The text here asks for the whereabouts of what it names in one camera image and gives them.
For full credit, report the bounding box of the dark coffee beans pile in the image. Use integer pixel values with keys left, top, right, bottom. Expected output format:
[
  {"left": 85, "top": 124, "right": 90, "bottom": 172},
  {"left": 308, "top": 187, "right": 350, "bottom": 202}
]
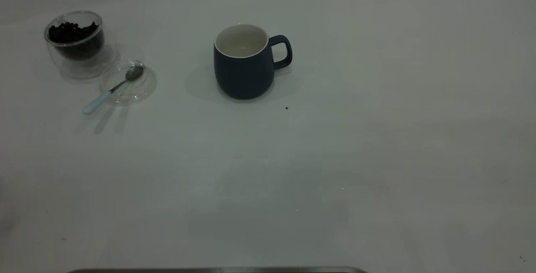
[{"left": 48, "top": 21, "right": 103, "bottom": 60}]

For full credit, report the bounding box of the clear round glass lid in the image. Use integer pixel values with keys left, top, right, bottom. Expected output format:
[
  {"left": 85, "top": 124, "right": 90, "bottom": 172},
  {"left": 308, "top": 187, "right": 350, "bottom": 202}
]
[{"left": 100, "top": 59, "right": 158, "bottom": 105}]

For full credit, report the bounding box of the metal spoon with white handle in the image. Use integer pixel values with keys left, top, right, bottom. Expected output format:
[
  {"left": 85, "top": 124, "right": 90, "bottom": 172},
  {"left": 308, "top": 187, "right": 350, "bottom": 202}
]
[{"left": 82, "top": 64, "right": 144, "bottom": 115}]

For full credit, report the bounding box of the clear double-wall glass cup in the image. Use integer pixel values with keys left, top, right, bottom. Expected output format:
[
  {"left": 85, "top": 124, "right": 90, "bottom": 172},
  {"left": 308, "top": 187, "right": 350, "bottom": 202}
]
[{"left": 44, "top": 10, "right": 117, "bottom": 79}]

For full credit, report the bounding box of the dark grey ceramic mug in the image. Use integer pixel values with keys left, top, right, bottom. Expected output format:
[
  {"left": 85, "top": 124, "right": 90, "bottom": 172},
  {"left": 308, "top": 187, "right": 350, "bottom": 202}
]
[{"left": 214, "top": 23, "right": 293, "bottom": 100}]

